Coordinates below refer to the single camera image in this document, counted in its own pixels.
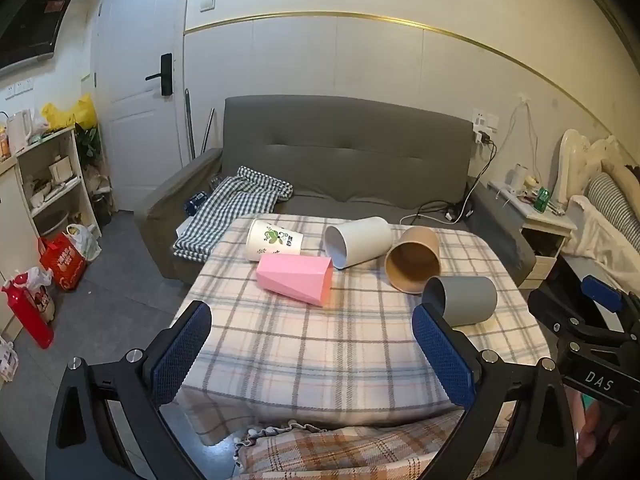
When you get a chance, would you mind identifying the white plastic bag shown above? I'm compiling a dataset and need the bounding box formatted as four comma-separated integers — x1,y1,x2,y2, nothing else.
66,224,102,262

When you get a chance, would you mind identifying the pink faceted cup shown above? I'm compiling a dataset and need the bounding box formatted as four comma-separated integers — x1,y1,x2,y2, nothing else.
256,253,334,307

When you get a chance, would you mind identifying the beige pillow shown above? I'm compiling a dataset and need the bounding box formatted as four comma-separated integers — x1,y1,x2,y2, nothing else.
590,135,640,197

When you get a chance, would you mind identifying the white cable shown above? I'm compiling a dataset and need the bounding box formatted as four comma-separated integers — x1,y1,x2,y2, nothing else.
399,99,541,227

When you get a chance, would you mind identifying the red fire extinguisher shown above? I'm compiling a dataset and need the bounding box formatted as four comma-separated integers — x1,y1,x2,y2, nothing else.
1,272,55,350

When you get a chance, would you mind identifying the grey cup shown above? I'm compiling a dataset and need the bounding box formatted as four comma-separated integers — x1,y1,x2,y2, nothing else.
421,275,498,327

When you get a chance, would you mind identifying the white cabinet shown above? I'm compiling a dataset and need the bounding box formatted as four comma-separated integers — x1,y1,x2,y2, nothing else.
0,157,42,342

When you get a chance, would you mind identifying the brown cup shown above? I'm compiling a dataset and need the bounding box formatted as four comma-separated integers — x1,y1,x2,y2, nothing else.
384,226,442,294

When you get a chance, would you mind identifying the white kettle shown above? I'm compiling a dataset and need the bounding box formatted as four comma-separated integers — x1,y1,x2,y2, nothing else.
6,110,34,154

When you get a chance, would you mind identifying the yellow plastic bag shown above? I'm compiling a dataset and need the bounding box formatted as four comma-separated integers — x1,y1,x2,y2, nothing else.
41,94,97,131

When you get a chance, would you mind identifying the red shopping bag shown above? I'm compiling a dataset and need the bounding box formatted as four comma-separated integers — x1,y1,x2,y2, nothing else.
39,234,87,292

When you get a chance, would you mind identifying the green plant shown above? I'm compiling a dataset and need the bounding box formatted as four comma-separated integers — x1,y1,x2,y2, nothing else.
75,124,102,171

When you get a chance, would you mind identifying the grey mop handle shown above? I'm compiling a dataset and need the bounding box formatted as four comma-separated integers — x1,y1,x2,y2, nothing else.
184,88,196,159

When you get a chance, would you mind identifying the plain white cup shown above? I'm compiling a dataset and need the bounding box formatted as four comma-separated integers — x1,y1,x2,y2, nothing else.
323,216,393,271

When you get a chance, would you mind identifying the white wall socket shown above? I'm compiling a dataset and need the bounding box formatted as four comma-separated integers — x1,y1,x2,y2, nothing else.
472,108,500,132

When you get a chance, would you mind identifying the orange plaid blanket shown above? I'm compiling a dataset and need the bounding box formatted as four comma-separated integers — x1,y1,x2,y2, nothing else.
234,407,513,480

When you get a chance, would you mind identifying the blue checked cloth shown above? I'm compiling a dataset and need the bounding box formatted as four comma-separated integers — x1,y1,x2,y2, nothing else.
173,166,294,263

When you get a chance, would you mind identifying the black television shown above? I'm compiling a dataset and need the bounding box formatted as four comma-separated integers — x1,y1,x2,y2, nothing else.
0,0,84,70

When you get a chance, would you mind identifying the person's right hand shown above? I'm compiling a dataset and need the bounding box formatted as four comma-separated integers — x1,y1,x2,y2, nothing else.
570,390,618,468

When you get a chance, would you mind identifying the metal pole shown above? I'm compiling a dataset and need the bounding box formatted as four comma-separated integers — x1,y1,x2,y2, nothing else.
201,108,216,156

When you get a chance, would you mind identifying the white door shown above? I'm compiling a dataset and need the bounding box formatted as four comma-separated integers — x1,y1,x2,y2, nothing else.
91,0,194,212

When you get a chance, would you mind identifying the black door handle lock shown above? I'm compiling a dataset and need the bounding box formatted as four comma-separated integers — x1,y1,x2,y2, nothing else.
145,53,174,96

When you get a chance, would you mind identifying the white shelf unit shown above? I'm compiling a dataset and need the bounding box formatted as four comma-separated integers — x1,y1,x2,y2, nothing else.
15,127,104,239

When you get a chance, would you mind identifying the white bed sheet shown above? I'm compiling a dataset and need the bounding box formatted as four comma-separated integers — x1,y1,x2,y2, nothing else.
569,194,640,287

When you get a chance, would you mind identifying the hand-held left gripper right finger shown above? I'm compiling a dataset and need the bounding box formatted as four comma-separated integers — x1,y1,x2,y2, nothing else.
410,302,579,480

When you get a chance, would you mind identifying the grey sofa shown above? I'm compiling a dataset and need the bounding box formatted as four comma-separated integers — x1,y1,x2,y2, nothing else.
134,95,538,287

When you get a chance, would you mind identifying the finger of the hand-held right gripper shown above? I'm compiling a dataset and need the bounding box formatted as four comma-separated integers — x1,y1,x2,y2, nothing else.
580,274,640,333
527,287,630,348

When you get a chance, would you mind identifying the grey plaid tablecloth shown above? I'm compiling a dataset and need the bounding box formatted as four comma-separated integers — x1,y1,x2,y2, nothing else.
175,214,551,448

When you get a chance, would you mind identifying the white cup with green print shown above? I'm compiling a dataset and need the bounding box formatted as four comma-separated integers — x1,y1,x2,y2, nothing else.
245,218,303,262

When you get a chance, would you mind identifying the black cable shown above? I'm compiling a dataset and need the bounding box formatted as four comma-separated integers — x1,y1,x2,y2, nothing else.
420,139,499,222

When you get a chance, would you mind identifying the white nightstand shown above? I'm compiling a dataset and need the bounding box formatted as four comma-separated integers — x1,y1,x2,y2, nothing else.
487,180,579,289

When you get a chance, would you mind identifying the striped pillow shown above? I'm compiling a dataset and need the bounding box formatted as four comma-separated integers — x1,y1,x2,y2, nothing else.
585,172,640,252

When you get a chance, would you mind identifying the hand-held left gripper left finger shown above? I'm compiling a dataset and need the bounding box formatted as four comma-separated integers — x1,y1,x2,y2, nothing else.
45,300,213,480

